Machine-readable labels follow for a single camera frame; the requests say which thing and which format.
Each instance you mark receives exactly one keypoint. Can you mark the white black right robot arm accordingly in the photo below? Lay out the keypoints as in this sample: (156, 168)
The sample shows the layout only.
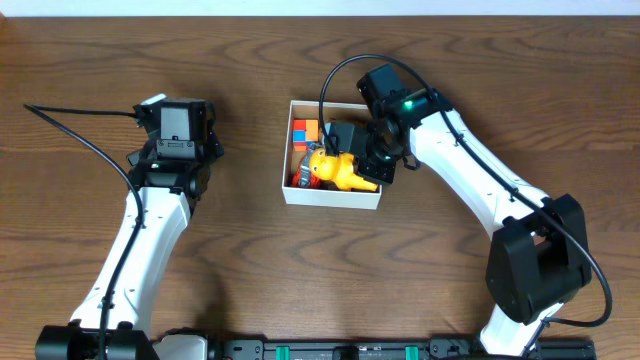
(539, 258)

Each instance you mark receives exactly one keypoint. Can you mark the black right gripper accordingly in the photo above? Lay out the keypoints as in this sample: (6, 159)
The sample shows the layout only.
(384, 175)

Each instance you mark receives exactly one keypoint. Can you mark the beige cardboard box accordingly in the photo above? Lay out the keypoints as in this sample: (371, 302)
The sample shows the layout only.
(299, 109)

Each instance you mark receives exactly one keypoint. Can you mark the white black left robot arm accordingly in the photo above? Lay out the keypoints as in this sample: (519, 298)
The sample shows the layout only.
(167, 177)

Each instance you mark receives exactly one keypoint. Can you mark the colourful puzzle cube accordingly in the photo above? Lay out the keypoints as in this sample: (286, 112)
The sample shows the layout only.
(305, 133)

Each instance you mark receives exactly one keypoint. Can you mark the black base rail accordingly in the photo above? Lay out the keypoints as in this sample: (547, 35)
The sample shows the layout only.
(400, 350)

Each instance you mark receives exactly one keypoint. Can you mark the red toy truck grey crane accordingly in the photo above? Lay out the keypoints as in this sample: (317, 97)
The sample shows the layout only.
(304, 178)

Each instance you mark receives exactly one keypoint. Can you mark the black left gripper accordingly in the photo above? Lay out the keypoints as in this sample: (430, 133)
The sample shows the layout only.
(213, 147)

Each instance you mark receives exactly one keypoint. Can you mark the orange rubber animal toy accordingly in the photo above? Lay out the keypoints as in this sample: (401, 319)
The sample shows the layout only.
(339, 170)

